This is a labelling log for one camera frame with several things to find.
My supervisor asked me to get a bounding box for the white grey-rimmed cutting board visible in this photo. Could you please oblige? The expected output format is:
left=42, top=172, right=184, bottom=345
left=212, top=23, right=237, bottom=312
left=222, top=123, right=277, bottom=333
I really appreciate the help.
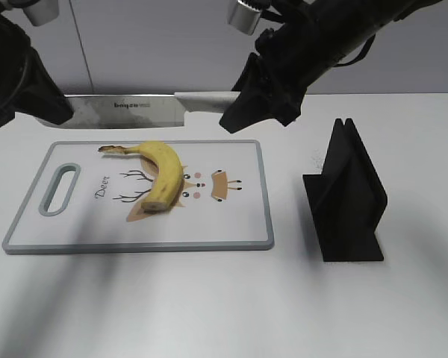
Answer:
left=2, top=139, right=274, bottom=254

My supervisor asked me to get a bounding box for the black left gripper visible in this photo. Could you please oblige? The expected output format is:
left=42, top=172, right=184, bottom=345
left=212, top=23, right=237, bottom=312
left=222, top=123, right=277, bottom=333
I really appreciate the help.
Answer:
left=0, top=7, right=73, bottom=127

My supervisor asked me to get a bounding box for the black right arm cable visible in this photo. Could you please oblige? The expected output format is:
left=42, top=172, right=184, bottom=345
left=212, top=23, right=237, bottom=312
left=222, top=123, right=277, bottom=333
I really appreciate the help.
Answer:
left=332, top=31, right=378, bottom=70

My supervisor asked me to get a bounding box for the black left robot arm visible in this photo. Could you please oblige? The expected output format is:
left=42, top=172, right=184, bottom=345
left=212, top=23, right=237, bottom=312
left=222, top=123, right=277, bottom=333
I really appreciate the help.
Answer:
left=0, top=1, right=73, bottom=127

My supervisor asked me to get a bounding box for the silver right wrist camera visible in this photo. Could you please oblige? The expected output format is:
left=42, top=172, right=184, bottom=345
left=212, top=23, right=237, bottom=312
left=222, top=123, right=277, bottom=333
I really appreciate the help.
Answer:
left=226, top=0, right=271, bottom=36

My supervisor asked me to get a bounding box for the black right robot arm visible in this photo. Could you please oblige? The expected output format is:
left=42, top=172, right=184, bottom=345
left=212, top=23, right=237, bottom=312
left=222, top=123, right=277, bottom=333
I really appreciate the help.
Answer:
left=220, top=1, right=434, bottom=134

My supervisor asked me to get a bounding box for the yellow banana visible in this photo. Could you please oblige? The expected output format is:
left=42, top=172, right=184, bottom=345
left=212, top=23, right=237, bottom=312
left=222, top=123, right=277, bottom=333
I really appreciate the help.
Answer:
left=98, top=141, right=184, bottom=212

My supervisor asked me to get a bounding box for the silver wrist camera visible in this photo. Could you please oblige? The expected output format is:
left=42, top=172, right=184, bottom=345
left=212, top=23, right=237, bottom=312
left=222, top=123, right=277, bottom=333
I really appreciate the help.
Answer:
left=7, top=0, right=60, bottom=27
left=226, top=0, right=271, bottom=36

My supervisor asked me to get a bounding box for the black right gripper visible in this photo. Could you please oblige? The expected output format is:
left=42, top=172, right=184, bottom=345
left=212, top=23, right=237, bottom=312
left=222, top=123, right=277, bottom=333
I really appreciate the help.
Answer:
left=219, top=30, right=336, bottom=133

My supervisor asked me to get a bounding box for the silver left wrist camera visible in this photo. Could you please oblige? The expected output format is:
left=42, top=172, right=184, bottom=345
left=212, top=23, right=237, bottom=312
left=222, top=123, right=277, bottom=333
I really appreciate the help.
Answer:
left=7, top=0, right=60, bottom=27

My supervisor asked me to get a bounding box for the black knife stand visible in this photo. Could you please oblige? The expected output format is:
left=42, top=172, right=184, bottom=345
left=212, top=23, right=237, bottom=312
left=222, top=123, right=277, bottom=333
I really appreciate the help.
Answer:
left=302, top=118, right=388, bottom=263

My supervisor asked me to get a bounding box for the knife with white handle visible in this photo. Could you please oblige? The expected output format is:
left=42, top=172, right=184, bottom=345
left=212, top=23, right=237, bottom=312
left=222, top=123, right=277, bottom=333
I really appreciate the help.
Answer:
left=37, top=91, right=240, bottom=130

